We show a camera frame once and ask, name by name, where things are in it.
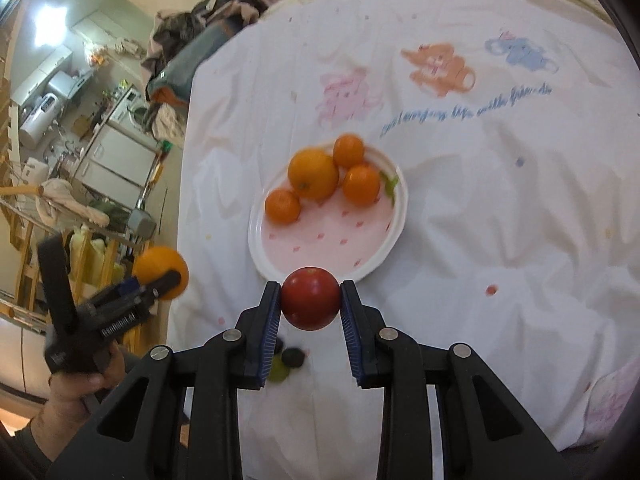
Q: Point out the white water heater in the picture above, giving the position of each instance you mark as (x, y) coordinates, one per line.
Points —
(36, 119)

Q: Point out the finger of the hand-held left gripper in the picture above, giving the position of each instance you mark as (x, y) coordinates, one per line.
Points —
(131, 285)
(165, 282)

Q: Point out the grey metal box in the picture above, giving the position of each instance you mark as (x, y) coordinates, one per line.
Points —
(142, 222)

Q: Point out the white range hood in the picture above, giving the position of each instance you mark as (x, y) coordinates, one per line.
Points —
(62, 82)

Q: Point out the person's left hand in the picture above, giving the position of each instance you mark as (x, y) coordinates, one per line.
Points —
(80, 395)

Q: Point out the grey cushion with orange patch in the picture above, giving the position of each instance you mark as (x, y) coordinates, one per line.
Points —
(185, 72)

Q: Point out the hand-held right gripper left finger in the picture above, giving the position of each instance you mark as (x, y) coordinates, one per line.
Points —
(267, 335)

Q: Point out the yellow wooden shelf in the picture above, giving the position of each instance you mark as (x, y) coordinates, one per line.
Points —
(30, 265)

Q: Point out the large orange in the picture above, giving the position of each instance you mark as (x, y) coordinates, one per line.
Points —
(313, 174)
(160, 262)

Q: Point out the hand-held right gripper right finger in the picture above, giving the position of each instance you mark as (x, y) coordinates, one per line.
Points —
(352, 335)

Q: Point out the white washing machine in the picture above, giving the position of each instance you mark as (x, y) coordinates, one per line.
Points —
(131, 110)

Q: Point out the white printed blanket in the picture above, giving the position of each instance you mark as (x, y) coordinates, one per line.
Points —
(500, 210)

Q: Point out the small tangerine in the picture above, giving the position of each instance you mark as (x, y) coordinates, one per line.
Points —
(282, 206)
(348, 150)
(361, 185)

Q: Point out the clothes drying rack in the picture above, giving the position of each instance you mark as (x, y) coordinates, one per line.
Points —
(65, 200)

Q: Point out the dark purple grape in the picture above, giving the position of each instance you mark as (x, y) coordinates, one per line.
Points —
(293, 357)

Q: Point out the white kitchen cabinets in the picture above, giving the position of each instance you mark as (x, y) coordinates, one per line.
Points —
(120, 162)

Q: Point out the red plum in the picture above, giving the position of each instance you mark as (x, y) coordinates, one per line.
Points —
(310, 297)

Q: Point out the green grape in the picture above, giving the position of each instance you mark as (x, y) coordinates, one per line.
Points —
(279, 372)

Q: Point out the pink strawberry pattern plate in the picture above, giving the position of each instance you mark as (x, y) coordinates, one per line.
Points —
(325, 242)

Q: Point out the person's left forearm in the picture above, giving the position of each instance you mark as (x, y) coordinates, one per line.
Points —
(35, 442)

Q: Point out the hanging plastic bags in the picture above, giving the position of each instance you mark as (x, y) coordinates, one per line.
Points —
(97, 55)

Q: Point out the pile of clothes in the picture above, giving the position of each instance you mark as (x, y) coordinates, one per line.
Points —
(220, 5)

